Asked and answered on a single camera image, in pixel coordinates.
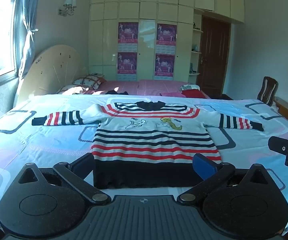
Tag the cream corner shelf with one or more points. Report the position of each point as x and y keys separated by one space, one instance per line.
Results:
x=196 y=52

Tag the light blue patterned bed sheet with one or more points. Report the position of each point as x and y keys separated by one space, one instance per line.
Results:
x=34 y=142

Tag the red cloth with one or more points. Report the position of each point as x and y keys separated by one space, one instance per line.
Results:
x=194 y=93

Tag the cream round headboard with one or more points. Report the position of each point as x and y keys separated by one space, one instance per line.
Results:
x=51 y=72

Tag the brown wooden door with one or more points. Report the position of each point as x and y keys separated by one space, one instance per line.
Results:
x=214 y=55

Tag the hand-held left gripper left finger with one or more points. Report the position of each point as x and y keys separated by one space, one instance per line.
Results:
x=84 y=164

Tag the wall lamp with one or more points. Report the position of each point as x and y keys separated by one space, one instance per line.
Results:
x=69 y=5

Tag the blue curtain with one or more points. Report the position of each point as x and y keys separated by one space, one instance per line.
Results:
x=27 y=30

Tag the checked brown pillow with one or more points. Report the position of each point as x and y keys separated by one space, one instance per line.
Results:
x=89 y=81

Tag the cream wardrobe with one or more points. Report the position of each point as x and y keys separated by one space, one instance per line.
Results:
x=146 y=12

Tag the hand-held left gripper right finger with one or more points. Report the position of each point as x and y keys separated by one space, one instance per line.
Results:
x=202 y=165

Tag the pink cloth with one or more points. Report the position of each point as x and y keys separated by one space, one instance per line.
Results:
x=171 y=94

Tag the purple wall poster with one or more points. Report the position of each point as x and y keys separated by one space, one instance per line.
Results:
x=166 y=36
x=128 y=33
x=127 y=62
x=164 y=63

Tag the striped knit sweater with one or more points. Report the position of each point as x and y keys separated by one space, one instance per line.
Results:
x=156 y=140

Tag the black cloth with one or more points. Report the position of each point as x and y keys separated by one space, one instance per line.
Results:
x=116 y=92

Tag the pink bed cover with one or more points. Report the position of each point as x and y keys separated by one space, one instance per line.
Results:
x=149 y=87

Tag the dark wooden chair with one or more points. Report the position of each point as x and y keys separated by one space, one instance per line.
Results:
x=267 y=88

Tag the green striped garment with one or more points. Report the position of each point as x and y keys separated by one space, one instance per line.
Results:
x=187 y=88

